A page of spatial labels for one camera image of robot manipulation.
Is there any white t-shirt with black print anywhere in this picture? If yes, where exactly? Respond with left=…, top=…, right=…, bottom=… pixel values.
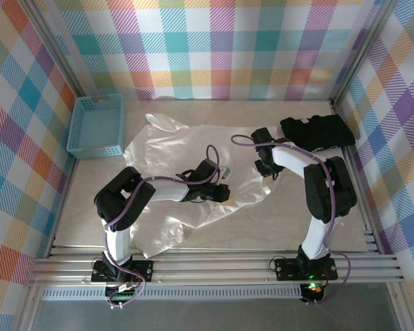
left=123, top=112, right=280, bottom=259

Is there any black base plate right arm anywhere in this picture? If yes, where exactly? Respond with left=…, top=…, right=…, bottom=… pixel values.
left=275, top=257, right=338, bottom=281

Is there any black base plate left arm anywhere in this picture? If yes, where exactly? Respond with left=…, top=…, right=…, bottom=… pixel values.
left=91, top=260, right=155, bottom=284

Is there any folded black t-shirt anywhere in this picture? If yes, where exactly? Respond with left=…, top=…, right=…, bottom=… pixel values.
left=279, top=114, right=357, bottom=152

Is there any blue plastic basket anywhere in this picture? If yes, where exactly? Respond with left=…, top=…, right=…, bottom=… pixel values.
left=66, top=93, right=127, bottom=160

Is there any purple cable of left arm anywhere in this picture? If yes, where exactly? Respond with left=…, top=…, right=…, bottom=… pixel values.
left=103, top=144, right=222, bottom=310

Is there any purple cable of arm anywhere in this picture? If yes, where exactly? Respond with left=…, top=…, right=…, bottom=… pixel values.
left=103, top=144, right=222, bottom=310
left=230, top=134, right=352, bottom=306

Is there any aluminium mounting rail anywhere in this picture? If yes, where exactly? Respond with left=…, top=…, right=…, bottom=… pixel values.
left=24, top=245, right=405, bottom=288

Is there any grey slotted cable duct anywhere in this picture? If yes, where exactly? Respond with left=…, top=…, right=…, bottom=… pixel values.
left=40, top=288, right=304, bottom=301

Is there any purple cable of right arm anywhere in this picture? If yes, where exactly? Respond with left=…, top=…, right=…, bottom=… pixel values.
left=230, top=134, right=352, bottom=306

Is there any aluminium frame post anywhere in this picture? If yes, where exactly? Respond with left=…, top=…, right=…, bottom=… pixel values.
left=330, top=0, right=400, bottom=108
left=19, top=0, right=88, bottom=101

